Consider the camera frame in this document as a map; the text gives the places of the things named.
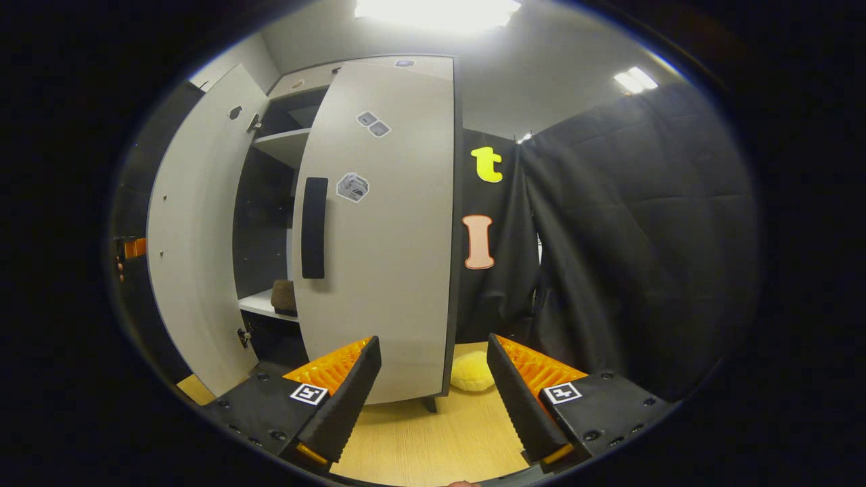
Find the yellow plush toy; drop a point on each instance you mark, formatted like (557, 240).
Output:
(472, 375)

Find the grey shoe cabinet door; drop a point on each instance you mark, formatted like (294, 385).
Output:
(196, 237)
(392, 270)

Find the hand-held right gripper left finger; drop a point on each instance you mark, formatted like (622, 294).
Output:
(348, 402)

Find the large ceiling light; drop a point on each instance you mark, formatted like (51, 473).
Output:
(436, 13)

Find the brown fuzzy shoe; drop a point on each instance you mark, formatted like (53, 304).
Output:
(284, 297)

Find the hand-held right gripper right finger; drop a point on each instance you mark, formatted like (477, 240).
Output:
(521, 406)

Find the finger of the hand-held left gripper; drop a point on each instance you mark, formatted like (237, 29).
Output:
(135, 248)

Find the grey shoe cabinet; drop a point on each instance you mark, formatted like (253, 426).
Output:
(281, 142)

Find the grey cabinet drawer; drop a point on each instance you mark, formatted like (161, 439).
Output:
(318, 76)

